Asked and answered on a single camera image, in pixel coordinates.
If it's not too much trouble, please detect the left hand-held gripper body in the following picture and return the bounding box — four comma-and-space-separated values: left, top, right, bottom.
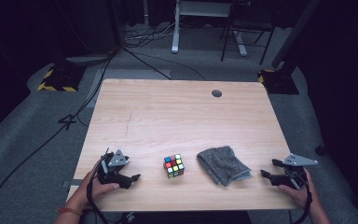
97, 148, 130, 185

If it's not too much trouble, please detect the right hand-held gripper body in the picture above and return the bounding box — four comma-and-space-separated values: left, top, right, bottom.
280, 153, 319, 189

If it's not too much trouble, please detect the multicoloured puzzle cube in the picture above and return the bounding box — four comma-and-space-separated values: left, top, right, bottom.
162, 153, 186, 180

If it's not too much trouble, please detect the grey fluffy cloth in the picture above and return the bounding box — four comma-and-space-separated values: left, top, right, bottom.
196, 145, 253, 187

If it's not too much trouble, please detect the person's right hand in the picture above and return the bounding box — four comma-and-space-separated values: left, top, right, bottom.
278, 167, 320, 209

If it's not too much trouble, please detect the person's left hand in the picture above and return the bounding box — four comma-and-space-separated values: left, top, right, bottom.
73, 167, 120, 211

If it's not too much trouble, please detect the grey tape piece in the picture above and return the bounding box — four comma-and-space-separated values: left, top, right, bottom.
61, 178, 83, 190

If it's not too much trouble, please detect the black yellow-striped stand base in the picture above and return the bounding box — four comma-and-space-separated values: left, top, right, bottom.
36, 63, 87, 92

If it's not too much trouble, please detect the grey low stand foot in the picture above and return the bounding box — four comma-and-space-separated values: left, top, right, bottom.
64, 54, 113, 66

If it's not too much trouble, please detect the dark slanted stand pole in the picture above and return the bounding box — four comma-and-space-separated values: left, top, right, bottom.
271, 0, 321, 69

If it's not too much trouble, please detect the black chair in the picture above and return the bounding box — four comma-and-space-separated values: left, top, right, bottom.
219, 0, 276, 66

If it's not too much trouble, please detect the left hand-held gripper black cable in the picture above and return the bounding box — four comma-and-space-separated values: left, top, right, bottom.
86, 158, 110, 224

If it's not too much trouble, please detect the hand-held gripper black cable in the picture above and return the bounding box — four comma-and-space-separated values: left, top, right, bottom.
86, 158, 110, 224
292, 183, 313, 224

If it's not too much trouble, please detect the right hand-held gripper black cable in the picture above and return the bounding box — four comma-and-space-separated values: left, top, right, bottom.
292, 183, 313, 224

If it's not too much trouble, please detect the red bracelet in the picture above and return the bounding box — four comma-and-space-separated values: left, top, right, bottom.
56, 206, 83, 217

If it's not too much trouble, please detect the straight black floor cable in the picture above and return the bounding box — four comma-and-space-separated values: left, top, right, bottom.
122, 46, 172, 80

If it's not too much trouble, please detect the long black floor cable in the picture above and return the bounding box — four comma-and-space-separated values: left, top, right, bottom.
0, 49, 119, 223

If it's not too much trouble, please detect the thin curved black cable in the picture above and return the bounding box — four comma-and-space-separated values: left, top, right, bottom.
136, 50, 207, 81

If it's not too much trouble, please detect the tangle of floor cables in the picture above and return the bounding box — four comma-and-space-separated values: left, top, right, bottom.
124, 21, 176, 49

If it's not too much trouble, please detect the white desk frame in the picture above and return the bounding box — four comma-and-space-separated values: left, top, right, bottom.
171, 0, 249, 57

